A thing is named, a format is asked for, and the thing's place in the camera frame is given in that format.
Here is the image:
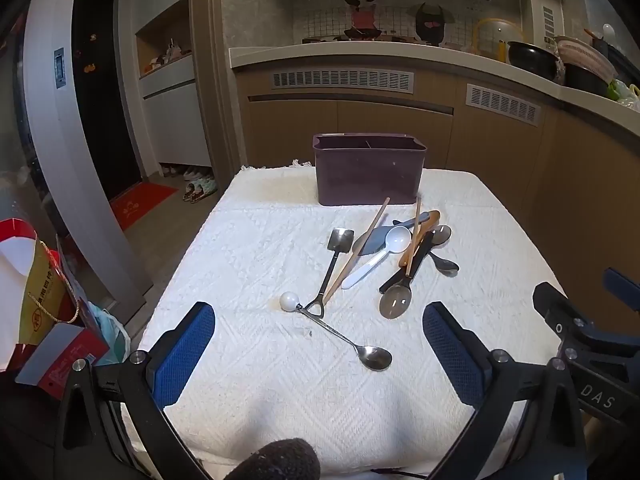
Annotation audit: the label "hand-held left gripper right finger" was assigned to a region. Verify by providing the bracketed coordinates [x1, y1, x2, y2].
[422, 301, 586, 480]

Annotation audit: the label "short white vent grille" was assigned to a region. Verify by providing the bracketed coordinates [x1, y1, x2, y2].
[466, 84, 543, 127]

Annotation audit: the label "red cardboard box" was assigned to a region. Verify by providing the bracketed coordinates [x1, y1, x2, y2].
[15, 322, 111, 401]

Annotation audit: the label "round black pot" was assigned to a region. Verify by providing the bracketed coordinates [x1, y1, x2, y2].
[507, 41, 563, 81]

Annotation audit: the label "red and yellow paper bag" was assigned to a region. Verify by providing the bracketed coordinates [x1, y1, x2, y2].
[0, 217, 81, 376]

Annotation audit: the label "pink colander basket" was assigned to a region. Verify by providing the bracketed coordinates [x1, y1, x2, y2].
[554, 35, 618, 83]

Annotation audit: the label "black entrance door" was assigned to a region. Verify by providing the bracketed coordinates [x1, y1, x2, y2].
[72, 0, 143, 206]

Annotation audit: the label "red doormat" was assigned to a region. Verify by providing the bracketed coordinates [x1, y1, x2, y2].
[109, 183, 179, 232]

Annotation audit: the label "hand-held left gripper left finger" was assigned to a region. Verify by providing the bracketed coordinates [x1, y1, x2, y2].
[55, 301, 216, 480]

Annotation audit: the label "black-handled metal spoon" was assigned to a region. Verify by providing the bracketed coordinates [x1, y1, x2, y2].
[379, 225, 452, 295]

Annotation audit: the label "white ball-handled metal spoon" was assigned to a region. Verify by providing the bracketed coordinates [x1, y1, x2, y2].
[280, 291, 393, 372]

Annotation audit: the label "cartoon couple wall sticker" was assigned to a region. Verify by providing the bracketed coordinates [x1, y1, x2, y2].
[295, 0, 501, 43]

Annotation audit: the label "yellow-rimmed glass lid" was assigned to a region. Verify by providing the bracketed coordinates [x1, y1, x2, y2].
[472, 18, 526, 63]

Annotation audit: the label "white plastic spoon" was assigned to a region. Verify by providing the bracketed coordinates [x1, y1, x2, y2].
[341, 226, 412, 289]

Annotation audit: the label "bamboo chopstick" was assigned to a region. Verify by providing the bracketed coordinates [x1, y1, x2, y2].
[406, 200, 422, 279]
[322, 197, 390, 306]

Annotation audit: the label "purple plastic utensil holder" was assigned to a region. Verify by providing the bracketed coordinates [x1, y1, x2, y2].
[312, 133, 427, 207]

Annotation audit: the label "small dark spoon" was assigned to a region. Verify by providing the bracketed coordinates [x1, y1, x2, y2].
[427, 251, 460, 277]

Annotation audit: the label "long white vent grille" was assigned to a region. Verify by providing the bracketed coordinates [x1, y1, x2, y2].
[271, 70, 416, 93]

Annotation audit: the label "plastic bag of vegetables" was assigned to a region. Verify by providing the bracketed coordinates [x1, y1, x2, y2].
[607, 80, 640, 111]

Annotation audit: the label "white textured cloth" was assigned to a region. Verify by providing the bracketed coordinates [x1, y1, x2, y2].
[122, 160, 568, 476]

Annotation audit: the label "black pot under colander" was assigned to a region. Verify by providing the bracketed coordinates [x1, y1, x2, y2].
[564, 62, 613, 98]

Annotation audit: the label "black countertop box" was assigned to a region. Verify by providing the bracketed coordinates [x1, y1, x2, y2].
[585, 29, 628, 63]

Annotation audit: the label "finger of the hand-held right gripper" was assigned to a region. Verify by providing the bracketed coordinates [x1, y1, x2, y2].
[532, 282, 603, 348]
[602, 267, 640, 295]

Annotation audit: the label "shovel-shaped metal spoon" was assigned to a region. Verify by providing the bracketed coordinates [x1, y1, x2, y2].
[304, 227, 355, 319]

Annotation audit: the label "white shoe cabinet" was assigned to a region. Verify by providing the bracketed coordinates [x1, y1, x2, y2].
[135, 0, 213, 168]

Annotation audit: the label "teal plastic bag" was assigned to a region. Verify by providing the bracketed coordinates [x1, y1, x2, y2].
[85, 300, 132, 367]

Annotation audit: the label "wooden kitchen cabinets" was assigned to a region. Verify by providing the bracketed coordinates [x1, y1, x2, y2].
[229, 42, 640, 311]

